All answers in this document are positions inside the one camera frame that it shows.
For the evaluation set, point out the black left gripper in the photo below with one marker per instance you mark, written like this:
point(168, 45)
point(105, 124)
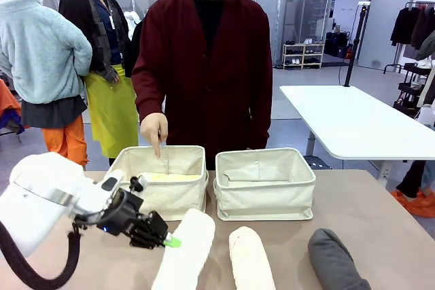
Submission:
point(122, 213)

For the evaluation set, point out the white towel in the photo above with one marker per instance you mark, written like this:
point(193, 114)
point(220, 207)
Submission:
point(187, 252)

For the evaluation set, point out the pale pink towel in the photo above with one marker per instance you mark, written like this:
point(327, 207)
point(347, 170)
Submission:
point(249, 259)

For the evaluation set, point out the grey towel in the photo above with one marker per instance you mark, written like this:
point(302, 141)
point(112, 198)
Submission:
point(333, 259)

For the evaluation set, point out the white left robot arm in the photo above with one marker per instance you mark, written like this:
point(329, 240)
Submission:
point(34, 201)

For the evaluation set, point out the person's right forearm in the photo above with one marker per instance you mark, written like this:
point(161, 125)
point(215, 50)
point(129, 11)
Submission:
point(147, 100)

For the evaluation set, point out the person's left forearm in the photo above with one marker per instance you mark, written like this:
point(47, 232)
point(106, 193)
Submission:
point(263, 110)

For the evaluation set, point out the person's right hand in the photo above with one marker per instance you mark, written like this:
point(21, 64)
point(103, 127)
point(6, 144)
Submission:
point(154, 128)

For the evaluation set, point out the cream fabric storage basket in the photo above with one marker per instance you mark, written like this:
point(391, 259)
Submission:
point(265, 198)
point(176, 195)

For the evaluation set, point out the folded cream yellow towel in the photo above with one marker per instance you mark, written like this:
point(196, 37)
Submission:
point(176, 177)

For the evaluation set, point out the mannequin with yellow apron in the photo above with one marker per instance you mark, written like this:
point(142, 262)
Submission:
point(108, 110)

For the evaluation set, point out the person in maroon cardigan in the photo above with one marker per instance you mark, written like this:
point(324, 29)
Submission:
point(210, 83)

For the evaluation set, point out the orange and blue garment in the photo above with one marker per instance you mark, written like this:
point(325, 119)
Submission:
point(7, 100)

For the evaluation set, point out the mannequin in light blue fleece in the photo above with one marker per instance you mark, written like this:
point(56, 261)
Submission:
point(37, 49)

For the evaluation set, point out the white table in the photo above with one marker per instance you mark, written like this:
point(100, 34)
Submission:
point(357, 123)

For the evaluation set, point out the wooden shoe rack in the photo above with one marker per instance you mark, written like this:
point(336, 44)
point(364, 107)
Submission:
point(302, 55)

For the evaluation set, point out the black bag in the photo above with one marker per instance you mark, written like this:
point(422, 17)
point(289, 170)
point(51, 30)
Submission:
point(334, 43)

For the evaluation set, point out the dark trouser leg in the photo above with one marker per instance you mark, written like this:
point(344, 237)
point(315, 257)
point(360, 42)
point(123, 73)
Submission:
point(411, 178)

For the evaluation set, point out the orange shoe cover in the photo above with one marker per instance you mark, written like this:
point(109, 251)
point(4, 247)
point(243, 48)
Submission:
point(421, 206)

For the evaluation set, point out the black trolley cart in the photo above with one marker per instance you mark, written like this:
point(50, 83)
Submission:
point(411, 88)

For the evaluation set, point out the clothes rack with dark garments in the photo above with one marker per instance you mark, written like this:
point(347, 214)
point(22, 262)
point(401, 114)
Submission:
point(404, 28)

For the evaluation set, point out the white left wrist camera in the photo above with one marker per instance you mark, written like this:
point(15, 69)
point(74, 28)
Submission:
point(143, 180)

